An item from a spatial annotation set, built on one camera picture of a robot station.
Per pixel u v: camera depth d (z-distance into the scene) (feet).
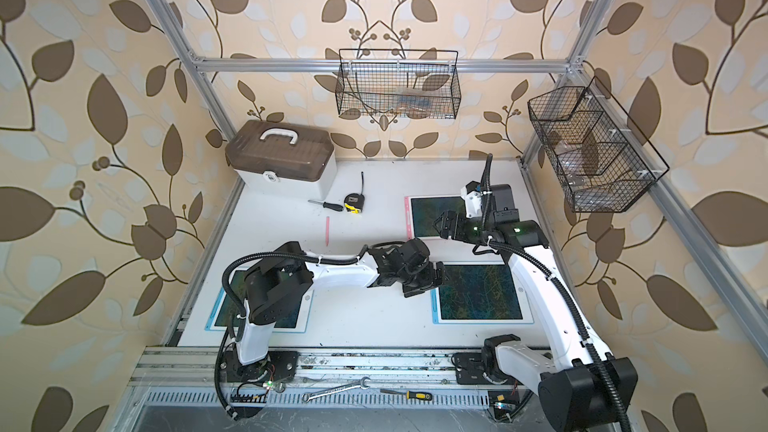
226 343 2.51
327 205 3.51
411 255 2.27
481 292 2.84
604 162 2.38
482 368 2.41
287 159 3.06
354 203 3.44
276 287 1.63
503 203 1.87
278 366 2.43
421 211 3.47
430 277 2.52
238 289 2.89
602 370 1.21
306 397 2.32
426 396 2.28
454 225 2.18
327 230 3.33
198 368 2.47
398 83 3.15
